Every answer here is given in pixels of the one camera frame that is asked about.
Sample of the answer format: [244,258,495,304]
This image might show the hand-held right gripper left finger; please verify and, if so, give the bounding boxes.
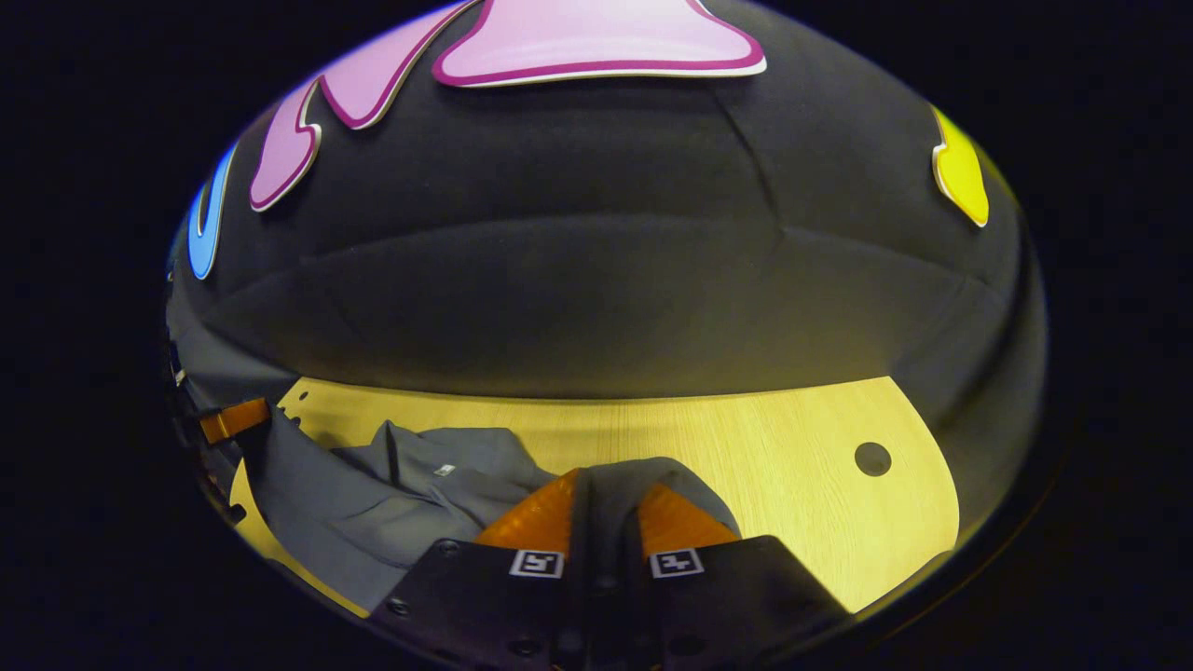
[368,466,590,671]

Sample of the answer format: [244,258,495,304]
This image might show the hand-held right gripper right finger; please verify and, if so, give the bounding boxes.
[638,480,851,671]

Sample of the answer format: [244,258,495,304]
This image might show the grey button shirt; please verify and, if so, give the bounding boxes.
[233,410,742,618]

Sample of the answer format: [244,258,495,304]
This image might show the black backdrop cloth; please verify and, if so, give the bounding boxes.
[166,0,1049,560]

